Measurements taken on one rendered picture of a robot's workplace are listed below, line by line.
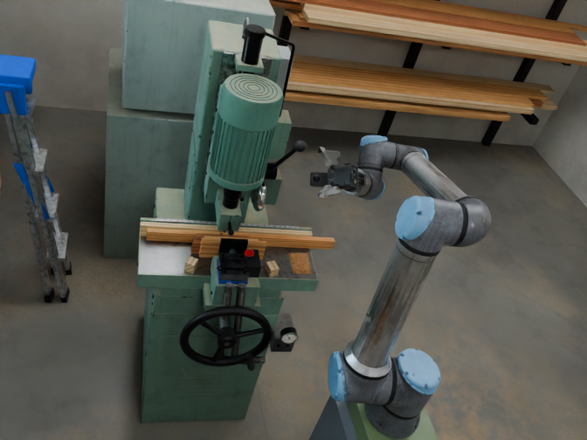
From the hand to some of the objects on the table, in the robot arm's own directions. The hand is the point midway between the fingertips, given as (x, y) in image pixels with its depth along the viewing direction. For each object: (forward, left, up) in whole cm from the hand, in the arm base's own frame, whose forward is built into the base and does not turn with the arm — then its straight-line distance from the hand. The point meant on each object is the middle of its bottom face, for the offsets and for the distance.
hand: (315, 171), depth 173 cm
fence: (+20, -12, -41) cm, 47 cm away
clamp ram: (+19, +3, -40) cm, 44 cm away
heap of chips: (-6, -1, -40) cm, 41 cm away
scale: (+20, -12, -35) cm, 42 cm away
